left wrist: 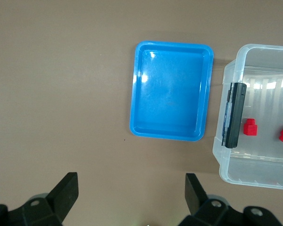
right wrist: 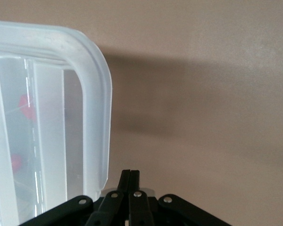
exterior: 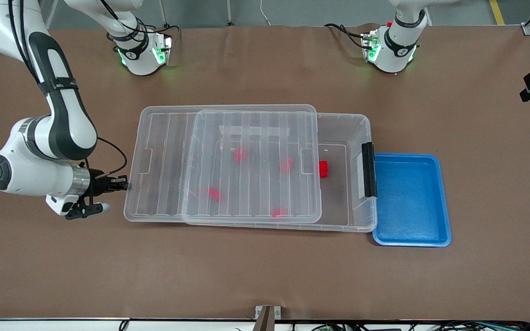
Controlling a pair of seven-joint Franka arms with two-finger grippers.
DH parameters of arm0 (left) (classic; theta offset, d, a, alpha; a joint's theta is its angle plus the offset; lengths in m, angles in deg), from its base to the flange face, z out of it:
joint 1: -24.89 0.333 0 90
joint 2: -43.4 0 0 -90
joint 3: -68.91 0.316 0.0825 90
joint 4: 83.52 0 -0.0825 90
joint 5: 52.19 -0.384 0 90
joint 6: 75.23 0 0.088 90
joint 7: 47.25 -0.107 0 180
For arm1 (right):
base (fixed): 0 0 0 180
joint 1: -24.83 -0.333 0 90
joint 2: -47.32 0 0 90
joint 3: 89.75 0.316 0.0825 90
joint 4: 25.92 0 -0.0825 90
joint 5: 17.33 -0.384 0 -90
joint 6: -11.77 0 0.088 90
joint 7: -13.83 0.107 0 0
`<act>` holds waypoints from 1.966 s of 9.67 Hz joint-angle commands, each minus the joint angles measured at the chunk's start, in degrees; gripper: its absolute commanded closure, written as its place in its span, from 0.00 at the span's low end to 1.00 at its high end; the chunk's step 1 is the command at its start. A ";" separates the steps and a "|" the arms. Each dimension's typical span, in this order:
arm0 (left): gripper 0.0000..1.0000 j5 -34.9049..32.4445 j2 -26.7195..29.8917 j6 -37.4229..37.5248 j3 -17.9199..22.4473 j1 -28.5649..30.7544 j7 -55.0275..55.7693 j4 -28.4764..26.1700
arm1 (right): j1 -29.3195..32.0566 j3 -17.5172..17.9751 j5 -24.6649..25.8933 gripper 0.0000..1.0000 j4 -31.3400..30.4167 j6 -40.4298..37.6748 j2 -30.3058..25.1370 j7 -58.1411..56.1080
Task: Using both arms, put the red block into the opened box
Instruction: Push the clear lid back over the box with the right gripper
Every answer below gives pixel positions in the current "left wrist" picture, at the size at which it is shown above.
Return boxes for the clear plastic storage box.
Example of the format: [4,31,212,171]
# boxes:
[212,43,283,197]

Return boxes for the blue plastic tray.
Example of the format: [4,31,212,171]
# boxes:
[128,40,215,142]

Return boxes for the black box latch handle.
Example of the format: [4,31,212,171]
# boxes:
[222,82,248,149]

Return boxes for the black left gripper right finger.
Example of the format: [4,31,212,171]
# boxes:
[179,173,282,226]

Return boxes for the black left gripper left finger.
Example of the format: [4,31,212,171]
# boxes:
[0,172,79,226]

